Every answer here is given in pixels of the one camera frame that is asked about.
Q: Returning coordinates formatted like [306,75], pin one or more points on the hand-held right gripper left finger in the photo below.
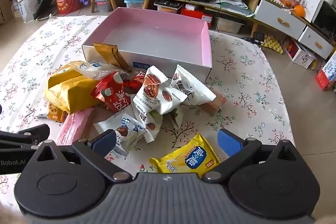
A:
[105,142]

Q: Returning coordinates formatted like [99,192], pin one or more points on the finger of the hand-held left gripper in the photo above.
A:
[39,133]

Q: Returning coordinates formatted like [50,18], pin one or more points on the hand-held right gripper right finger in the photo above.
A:
[231,144]

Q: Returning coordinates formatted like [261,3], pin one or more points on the orange lotus root packet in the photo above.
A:
[52,113]

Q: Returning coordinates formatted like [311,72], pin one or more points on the white blue nut packet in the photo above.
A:
[128,132]

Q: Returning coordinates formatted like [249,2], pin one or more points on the pink wafer packet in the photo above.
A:
[72,124]

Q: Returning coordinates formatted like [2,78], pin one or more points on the orange wafer packet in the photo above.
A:
[215,104]

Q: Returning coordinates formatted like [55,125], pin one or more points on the red apple print packet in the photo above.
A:
[134,82]
[110,95]

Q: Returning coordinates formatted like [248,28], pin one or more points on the white pecan print packet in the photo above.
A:
[149,124]
[151,90]

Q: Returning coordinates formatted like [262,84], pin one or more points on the yellow biscuit packet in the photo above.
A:
[183,158]

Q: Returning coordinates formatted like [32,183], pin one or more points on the large yellow snack bag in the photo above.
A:
[76,98]
[63,78]

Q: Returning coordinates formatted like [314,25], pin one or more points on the green white packet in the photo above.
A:
[174,116]

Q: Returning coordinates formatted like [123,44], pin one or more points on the white packet dark print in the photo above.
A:
[189,87]

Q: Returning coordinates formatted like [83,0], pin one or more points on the clear packet blue label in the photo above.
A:
[102,70]

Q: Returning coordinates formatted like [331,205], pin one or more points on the gold stick packet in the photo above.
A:
[110,56]

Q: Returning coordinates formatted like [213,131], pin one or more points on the pink cardboard box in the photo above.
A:
[157,37]

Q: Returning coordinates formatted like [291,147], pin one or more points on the floral tablecloth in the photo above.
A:
[249,82]

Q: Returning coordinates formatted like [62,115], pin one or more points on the yellow egg tray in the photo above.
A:
[273,44]

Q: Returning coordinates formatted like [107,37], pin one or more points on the white red gift box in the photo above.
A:
[302,56]

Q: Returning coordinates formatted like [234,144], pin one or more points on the wide clear plastic bin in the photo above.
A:
[228,26]

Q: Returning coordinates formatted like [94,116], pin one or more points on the black flat board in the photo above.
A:
[46,6]

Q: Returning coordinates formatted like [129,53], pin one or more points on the small white drawer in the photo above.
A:
[315,43]

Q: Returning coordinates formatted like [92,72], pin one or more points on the red cardboard box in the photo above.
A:
[194,14]

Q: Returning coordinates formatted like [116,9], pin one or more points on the clear storage bin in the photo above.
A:
[169,11]
[103,6]

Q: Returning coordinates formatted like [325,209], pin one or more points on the wooden TV stand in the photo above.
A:
[250,7]

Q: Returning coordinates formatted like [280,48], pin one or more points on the pile of papers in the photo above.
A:
[231,2]

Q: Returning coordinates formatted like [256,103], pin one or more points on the blue lid storage bin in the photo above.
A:
[132,2]

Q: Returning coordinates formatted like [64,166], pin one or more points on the orange fruit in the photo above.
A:
[299,11]

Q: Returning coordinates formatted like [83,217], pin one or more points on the glass jar of oranges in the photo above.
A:
[285,1]

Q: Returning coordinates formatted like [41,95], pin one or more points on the black component tray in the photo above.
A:
[168,3]

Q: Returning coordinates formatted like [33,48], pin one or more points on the black microwave oven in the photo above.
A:
[326,16]

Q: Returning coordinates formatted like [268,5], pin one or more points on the white printed box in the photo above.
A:
[311,5]

